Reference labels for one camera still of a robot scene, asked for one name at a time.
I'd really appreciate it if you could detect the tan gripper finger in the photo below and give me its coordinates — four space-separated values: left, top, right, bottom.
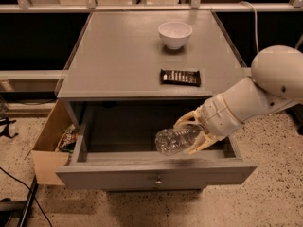
173 108 203 129
186 131 224 155

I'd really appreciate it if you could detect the clear plastic water bottle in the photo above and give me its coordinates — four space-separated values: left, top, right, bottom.
155 124 204 156

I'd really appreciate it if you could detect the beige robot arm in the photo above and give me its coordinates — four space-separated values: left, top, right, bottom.
174 45 303 154

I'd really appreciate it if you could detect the brass drawer knob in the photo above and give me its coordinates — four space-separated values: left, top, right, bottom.
154 177 163 187

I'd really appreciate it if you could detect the grey open top drawer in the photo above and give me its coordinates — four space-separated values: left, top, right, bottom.
56 100 257 191

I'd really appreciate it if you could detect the dark chocolate bar wrapper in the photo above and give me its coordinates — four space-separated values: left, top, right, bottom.
160 69 201 87

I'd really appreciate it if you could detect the grey wooden nightstand cabinet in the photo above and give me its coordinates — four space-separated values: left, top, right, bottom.
58 10 245 125

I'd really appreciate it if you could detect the white ceramic bowl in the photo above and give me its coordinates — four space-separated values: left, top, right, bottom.
158 22 192 50

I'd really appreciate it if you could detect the colourful snack bag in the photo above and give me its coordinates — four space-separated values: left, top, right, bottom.
55 124 78 153

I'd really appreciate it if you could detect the brown cardboard box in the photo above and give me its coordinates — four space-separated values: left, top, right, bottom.
31 101 72 185

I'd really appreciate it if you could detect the black floor bar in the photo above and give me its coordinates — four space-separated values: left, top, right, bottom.
17 178 38 227

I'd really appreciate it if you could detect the white cable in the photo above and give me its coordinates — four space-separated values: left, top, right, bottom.
239 1 261 55

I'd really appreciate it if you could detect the black floor cable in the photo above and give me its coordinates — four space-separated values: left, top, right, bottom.
0 166 54 227

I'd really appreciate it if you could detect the black strap on floor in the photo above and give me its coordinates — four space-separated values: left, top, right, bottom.
0 116 19 140

